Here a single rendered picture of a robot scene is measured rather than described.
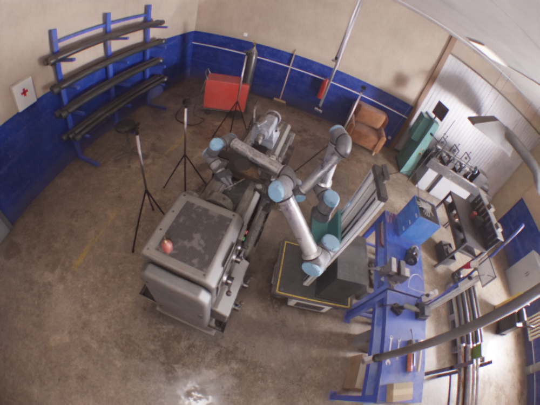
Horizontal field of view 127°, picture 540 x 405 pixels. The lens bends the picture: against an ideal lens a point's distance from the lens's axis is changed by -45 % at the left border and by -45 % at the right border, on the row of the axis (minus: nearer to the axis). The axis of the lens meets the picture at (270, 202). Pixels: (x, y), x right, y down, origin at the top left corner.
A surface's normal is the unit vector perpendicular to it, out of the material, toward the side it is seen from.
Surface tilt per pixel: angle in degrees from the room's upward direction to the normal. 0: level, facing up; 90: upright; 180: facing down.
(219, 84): 90
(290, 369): 0
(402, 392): 0
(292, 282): 0
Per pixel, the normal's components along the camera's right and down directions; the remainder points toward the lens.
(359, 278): 0.23, -0.63
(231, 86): 0.07, 0.77
